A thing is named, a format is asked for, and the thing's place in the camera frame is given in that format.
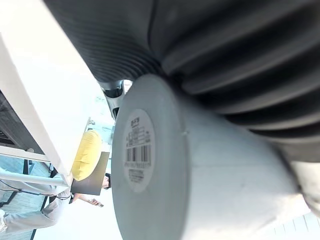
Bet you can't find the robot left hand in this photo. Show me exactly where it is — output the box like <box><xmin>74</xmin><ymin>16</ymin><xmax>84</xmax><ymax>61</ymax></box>
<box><xmin>43</xmin><ymin>0</ymin><xmax>320</xmax><ymax>219</ymax></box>

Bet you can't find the white cup with barcode label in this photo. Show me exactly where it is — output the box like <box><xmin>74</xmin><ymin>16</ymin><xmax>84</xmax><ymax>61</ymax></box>
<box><xmin>111</xmin><ymin>73</ymin><xmax>313</xmax><ymax>240</ymax></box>

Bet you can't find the yellow cushion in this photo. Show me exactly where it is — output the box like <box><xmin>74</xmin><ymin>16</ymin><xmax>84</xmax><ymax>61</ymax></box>
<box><xmin>70</xmin><ymin>129</ymin><xmax>103</xmax><ymax>182</ymax></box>

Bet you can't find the person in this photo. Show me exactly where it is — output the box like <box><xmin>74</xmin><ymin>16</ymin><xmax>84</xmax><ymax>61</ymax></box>
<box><xmin>0</xmin><ymin>166</ymin><xmax>73</xmax><ymax>237</ymax></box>
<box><xmin>70</xmin><ymin>172</ymin><xmax>112</xmax><ymax>208</ymax></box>

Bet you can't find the white kitchen counter cabinet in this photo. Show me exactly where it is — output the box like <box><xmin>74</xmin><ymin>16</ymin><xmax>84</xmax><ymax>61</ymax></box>
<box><xmin>0</xmin><ymin>32</ymin><xmax>75</xmax><ymax>187</ymax></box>

